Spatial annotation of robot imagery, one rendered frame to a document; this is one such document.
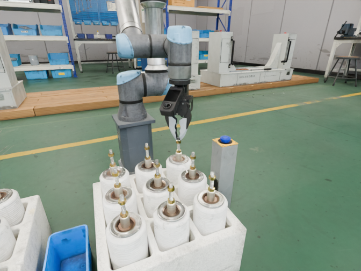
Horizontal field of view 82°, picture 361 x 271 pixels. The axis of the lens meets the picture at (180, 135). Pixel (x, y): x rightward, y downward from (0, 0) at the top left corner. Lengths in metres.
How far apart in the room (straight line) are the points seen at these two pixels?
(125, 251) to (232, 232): 0.28
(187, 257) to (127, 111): 0.70
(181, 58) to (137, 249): 0.52
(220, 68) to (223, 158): 2.44
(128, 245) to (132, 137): 0.63
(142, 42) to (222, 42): 2.43
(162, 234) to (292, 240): 0.52
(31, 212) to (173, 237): 0.45
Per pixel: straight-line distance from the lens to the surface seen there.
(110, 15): 6.52
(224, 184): 0.86
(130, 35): 0.74
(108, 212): 0.64
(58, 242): 0.82
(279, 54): 4.07
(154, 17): 1.05
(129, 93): 1.02
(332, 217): 1.11
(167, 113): 0.62
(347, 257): 0.97
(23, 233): 0.75
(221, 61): 3.11
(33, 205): 0.84
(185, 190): 0.68
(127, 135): 1.05
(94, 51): 8.82
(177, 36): 0.66
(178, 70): 0.66
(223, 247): 0.65
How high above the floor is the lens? 0.65
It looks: 24 degrees down
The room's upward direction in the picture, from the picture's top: straight up
